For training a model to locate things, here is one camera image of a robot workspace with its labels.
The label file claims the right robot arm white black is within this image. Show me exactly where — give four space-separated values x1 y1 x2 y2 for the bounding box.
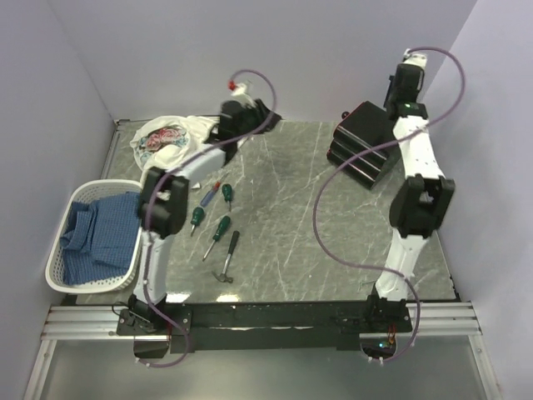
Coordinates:
364 58 456 333

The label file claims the white floral t-shirt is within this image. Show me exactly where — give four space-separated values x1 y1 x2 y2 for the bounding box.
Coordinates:
130 116 217 183

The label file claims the green long screwdriver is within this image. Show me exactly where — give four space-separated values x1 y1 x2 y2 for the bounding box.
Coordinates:
202 216 232 261

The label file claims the green screwdriver upper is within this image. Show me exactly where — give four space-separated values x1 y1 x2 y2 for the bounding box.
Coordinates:
222 183 233 211

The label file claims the white laundry basket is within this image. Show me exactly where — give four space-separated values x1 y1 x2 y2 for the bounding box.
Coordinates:
45 179 142 294

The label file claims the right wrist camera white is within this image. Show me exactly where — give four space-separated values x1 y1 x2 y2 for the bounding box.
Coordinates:
401 48 427 71

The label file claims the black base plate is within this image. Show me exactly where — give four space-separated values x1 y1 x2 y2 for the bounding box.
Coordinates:
117 300 414 353

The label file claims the green stubby screwdriver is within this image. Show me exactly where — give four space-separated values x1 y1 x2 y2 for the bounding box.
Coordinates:
190 206 205 237

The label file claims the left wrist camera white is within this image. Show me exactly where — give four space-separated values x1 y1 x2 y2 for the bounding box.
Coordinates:
228 80 257 108

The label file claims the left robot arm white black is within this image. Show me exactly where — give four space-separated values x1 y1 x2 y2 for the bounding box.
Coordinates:
127 99 282 335

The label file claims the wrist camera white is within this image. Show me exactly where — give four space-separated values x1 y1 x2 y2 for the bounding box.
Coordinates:
228 80 257 108
401 48 427 71

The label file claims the black handled hammer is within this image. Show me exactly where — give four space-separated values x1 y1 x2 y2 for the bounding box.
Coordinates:
212 230 241 283

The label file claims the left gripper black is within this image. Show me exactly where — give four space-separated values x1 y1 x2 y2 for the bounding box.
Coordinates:
235 100 283 143

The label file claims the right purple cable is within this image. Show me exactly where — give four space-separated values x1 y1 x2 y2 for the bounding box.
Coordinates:
311 47 466 363

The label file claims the blue red screwdriver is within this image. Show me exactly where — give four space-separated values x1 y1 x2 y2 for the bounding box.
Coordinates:
200 174 227 208

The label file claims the aluminium rail frame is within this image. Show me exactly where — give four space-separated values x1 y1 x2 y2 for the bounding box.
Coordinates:
41 302 482 340

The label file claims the blue checked shirt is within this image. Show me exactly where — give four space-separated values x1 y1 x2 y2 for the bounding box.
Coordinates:
59 192 139 286

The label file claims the black drawer cabinet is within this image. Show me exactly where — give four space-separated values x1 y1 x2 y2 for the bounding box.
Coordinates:
326 101 401 190

